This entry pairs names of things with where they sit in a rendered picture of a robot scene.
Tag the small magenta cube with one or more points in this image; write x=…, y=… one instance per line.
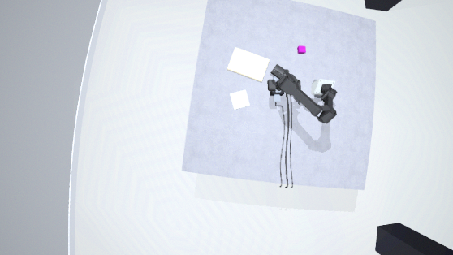
x=301, y=49

